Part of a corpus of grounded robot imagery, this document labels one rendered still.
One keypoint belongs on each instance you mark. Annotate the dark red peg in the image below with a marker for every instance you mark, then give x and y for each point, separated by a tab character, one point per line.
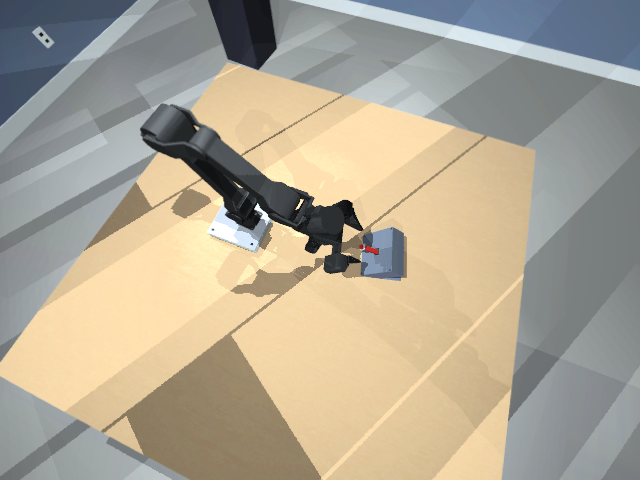
367	248

